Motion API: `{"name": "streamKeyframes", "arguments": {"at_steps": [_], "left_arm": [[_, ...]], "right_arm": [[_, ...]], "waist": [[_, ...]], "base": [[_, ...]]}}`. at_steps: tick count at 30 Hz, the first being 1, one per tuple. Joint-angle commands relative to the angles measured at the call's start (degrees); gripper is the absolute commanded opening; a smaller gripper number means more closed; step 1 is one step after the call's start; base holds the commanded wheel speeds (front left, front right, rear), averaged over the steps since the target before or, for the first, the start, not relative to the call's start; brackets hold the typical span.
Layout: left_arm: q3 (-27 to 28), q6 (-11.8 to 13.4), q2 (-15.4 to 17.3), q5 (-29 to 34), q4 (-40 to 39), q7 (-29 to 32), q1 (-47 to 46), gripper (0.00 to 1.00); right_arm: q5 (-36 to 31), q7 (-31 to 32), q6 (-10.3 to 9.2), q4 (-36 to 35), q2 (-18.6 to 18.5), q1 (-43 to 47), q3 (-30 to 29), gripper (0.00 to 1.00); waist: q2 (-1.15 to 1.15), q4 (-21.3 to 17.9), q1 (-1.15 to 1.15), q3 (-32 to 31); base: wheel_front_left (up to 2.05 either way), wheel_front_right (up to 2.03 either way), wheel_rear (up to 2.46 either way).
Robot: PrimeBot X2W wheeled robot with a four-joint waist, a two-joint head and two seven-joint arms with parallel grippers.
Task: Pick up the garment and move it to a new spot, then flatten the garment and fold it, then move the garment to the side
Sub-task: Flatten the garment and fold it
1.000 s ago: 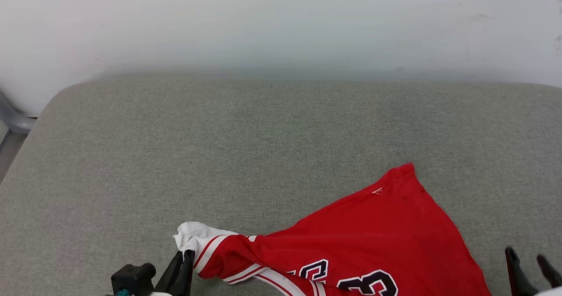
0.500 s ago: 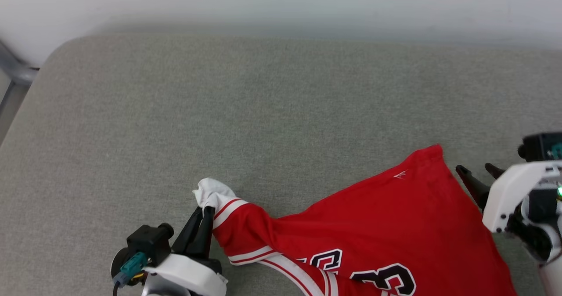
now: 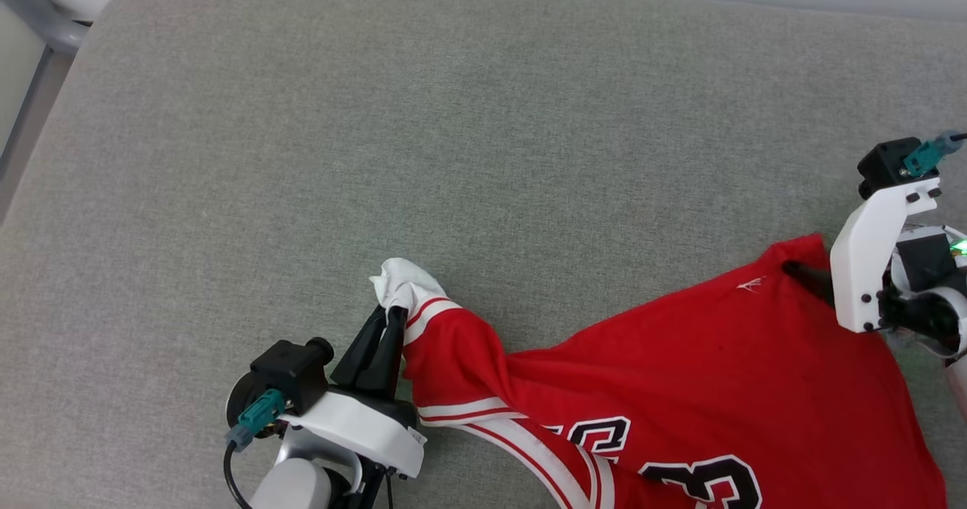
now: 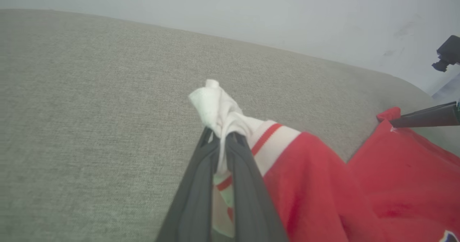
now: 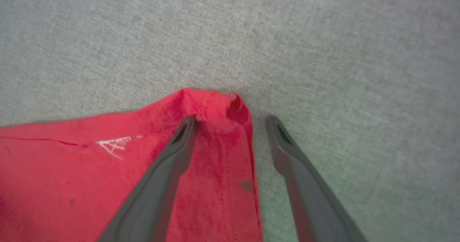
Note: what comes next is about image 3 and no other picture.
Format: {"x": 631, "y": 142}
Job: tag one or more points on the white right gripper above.
{"x": 861, "y": 267}

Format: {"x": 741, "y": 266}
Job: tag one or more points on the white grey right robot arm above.
{"x": 925, "y": 267}

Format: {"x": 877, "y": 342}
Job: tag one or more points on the red basketball jersey white trim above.
{"x": 718, "y": 380}

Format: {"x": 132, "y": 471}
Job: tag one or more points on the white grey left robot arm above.
{"x": 295, "y": 486}

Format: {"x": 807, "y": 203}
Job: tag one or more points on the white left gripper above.
{"x": 370, "y": 430}

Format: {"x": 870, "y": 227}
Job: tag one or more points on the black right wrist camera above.
{"x": 884, "y": 163}

